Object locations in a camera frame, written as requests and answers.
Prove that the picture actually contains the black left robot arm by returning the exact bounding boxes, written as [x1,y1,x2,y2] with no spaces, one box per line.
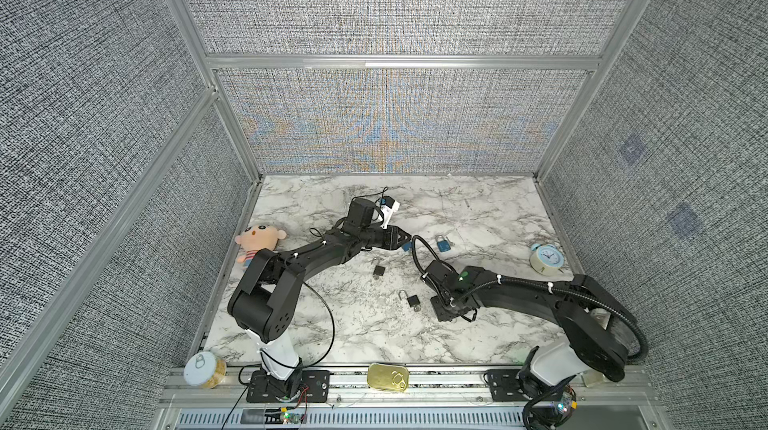
[227,195,411,401]

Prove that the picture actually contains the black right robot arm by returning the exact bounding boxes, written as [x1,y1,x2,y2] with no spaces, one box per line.
[417,260,649,399]

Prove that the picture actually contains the black padlock open shackle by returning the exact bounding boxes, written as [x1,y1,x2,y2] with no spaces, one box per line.
[397,290,421,312]

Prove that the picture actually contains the black padlock upper left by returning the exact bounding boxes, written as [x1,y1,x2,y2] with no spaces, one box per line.
[372,261,387,280]

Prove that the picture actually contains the gold sardine tin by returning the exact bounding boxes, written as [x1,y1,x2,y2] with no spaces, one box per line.
[366,363,410,393]

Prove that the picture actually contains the light blue alarm clock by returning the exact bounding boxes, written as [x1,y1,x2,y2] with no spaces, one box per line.
[529,244,565,276]

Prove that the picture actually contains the plush doll toy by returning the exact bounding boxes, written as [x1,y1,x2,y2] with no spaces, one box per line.
[234,225,287,264]

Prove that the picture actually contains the small bottle black cap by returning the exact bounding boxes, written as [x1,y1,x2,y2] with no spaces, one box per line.
[581,369,607,388]

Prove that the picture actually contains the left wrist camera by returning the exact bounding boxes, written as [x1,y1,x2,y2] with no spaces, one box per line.
[379,196,400,229]

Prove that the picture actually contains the aluminium front rail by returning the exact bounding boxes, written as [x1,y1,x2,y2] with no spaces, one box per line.
[158,364,661,409]

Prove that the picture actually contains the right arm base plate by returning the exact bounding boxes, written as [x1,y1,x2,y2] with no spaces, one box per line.
[483,368,563,402]

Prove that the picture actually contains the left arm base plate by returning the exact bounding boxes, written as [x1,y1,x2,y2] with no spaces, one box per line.
[245,370,330,405]

